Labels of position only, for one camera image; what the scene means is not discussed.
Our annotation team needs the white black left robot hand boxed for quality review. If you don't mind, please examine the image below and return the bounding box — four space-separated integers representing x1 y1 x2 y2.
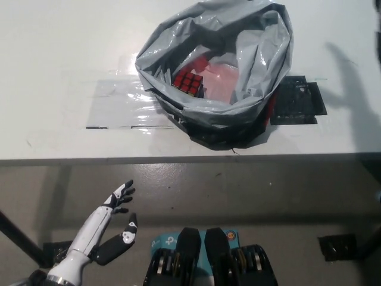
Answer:
67 179 139 267

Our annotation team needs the grey black plastic bag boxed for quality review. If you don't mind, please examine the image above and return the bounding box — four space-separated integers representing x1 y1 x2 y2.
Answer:
134 0 295 151

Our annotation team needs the rubik's cube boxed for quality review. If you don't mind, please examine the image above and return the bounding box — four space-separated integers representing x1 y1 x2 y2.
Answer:
171 71 206 98

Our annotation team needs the black floor tape piece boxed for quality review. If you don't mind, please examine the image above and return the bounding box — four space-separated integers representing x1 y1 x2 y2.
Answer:
317 234 358 263
41 243 72 268

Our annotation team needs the black robot torso block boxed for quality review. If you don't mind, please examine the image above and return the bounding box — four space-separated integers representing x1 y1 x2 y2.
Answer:
142 228 201 286
204 228 276 286

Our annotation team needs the clear tape patch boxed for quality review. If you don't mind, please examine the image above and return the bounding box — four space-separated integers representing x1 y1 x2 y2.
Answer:
85 55 176 130

